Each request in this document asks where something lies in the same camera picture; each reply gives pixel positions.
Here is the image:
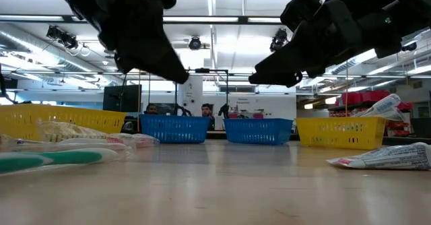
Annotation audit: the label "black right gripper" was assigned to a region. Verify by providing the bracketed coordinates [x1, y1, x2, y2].
[248, 0, 365, 88]

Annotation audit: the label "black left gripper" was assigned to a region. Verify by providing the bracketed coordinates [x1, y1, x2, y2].
[96, 0, 190, 85]

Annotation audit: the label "small white toothpaste tube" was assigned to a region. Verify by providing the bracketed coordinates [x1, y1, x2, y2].
[368, 93, 403, 118]

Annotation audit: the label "clear bag with beige swabs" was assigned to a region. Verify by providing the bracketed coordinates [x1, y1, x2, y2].
[38, 120, 112, 143]

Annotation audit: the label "white item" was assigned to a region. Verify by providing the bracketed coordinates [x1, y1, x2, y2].
[351, 106, 407, 123]

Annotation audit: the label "white toothpaste tube grey print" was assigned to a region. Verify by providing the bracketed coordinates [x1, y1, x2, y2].
[325, 141, 431, 171]

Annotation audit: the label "black monitor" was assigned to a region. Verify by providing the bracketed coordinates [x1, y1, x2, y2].
[102, 84, 143, 113]

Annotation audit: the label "person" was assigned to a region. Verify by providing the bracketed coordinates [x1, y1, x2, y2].
[201, 102, 217, 131]
[145, 103, 160, 116]

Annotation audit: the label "overhead light bar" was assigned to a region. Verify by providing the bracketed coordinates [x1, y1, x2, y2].
[0, 13, 284, 26]

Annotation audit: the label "yellow plastic slotted basket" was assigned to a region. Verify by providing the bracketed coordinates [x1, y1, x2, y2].
[295, 116, 388, 151]
[0, 103, 127, 141]

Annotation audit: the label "blue plastic slotted basket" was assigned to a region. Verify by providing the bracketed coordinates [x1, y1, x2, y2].
[223, 118, 294, 146]
[139, 113, 211, 145]

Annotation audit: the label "shelf row of orange bins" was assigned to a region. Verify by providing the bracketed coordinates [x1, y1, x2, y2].
[329, 107, 371, 118]

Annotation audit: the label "row of red storage bins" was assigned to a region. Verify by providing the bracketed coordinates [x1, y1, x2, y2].
[339, 90, 393, 107]

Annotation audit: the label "stacked red storage bins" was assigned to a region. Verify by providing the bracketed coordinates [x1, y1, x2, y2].
[387, 121, 410, 137]

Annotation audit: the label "green white toothbrush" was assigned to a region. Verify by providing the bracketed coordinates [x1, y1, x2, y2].
[0, 147, 121, 176]

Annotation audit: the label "dark grey crate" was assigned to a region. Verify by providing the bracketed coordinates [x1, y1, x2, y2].
[409, 117, 431, 138]

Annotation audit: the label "black ceiling camera with cable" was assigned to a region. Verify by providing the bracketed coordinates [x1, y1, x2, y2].
[269, 27, 290, 54]

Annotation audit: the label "black hanging cable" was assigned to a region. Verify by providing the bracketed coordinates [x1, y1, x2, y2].
[119, 73, 129, 112]

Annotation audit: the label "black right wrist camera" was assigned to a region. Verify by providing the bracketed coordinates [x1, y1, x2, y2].
[280, 0, 325, 31]

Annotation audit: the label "black ceiling camera pair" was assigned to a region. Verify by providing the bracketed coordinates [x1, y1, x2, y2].
[46, 25, 79, 51]

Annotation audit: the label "large silver ventilation duct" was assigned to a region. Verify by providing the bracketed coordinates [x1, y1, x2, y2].
[0, 22, 117, 85]

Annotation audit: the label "black curved cable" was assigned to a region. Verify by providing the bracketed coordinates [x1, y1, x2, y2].
[0, 63, 18, 106]

